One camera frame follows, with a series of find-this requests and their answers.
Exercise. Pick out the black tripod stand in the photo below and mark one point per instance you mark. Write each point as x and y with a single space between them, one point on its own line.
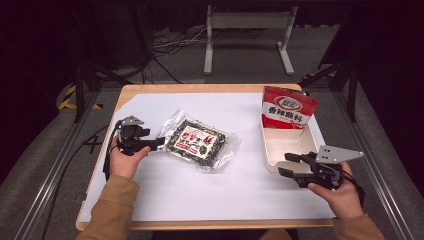
79 86
351 86

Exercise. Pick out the aluminium rail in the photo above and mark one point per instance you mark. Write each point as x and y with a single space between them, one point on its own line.
50 180
376 180

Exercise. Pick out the cream plastic box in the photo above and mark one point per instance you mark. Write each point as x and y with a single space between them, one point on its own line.
286 145

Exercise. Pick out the clear packet of dried seaweed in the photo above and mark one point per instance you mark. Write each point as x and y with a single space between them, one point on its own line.
196 143

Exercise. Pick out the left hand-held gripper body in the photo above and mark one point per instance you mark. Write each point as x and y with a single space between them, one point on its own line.
130 135

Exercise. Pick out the red and white seasoning packet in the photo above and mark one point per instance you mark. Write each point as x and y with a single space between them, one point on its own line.
288 106

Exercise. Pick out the person's right hand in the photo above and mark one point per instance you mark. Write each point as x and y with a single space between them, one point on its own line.
343 196

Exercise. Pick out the yellow and black floor tape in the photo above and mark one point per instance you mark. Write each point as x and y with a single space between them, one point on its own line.
68 100

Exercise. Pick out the person's left hand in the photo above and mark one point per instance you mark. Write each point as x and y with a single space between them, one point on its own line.
125 163

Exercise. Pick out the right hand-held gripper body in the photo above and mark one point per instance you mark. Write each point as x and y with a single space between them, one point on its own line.
328 166

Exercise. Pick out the white metal stand frame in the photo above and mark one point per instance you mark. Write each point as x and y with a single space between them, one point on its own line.
208 50

